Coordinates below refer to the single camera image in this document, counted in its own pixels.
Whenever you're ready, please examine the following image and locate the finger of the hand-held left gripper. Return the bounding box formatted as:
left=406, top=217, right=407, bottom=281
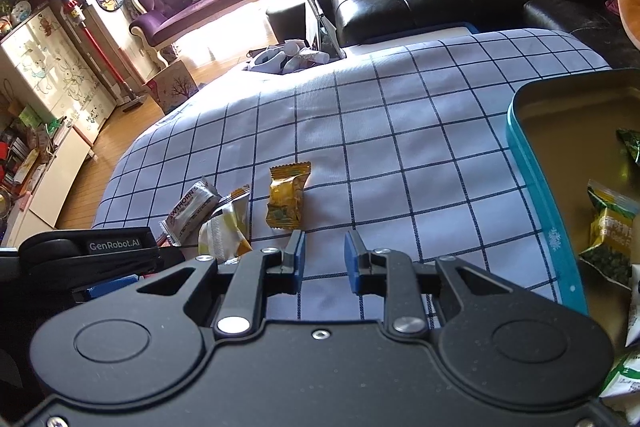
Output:
left=72, top=268, right=162, bottom=299

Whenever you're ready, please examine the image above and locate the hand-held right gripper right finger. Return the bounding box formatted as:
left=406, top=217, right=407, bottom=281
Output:
left=344, top=230, right=513, bottom=335

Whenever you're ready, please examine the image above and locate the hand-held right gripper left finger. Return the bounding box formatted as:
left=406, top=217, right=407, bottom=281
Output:
left=136, top=229, right=307, bottom=340

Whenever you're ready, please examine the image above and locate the gold candy packet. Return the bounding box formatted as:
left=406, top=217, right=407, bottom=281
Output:
left=265, top=161, right=312, bottom=230

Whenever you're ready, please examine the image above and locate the cream yellow snack packet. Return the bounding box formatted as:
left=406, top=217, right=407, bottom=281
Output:
left=197, top=184, right=253, bottom=265

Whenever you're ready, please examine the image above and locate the white red-lettered snack packet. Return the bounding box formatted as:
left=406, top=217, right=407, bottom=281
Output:
left=159, top=177, right=221, bottom=248

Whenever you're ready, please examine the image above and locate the teal tin tray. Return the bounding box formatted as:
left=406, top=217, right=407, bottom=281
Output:
left=506, top=68, right=640, bottom=348

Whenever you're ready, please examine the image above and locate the green pea snack packet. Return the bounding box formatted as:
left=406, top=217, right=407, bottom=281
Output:
left=579, top=179, right=640, bottom=292

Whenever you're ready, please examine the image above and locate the white black snack packet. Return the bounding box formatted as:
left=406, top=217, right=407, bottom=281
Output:
left=625, top=264, right=640, bottom=348

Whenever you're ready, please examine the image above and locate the dark green white snack packet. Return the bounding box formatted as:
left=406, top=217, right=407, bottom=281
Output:
left=597, top=347, right=640, bottom=408

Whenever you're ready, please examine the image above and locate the green twisted candy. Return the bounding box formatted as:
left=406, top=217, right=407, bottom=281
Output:
left=616, top=128, right=640, bottom=165

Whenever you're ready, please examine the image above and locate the pile of books and boxes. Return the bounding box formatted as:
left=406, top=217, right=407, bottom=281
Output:
left=0, top=102, right=66, bottom=208

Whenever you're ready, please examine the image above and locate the checked white tablecloth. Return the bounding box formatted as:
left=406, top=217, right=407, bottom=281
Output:
left=91, top=28, right=613, bottom=323

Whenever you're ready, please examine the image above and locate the white cartoon cabinet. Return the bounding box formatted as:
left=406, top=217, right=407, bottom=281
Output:
left=0, top=4, right=118, bottom=145

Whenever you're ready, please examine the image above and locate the tree print gift bag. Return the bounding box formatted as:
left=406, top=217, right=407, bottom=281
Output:
left=145, top=59, right=197, bottom=114

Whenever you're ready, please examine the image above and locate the red stick vacuum cleaner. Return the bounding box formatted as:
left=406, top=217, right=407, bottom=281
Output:
left=60, top=0, right=143, bottom=112

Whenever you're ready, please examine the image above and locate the dark open bag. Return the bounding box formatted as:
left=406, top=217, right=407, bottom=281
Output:
left=304, top=0, right=347, bottom=62

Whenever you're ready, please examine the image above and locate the black stool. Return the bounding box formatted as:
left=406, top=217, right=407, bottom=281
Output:
left=265, top=0, right=308, bottom=42

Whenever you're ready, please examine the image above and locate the purple chaise sofa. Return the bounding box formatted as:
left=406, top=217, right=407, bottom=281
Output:
left=129, top=0, right=325, bottom=68

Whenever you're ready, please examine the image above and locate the orange pink donut pillow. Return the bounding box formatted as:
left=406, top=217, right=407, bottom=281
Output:
left=617, top=0, right=640, bottom=48

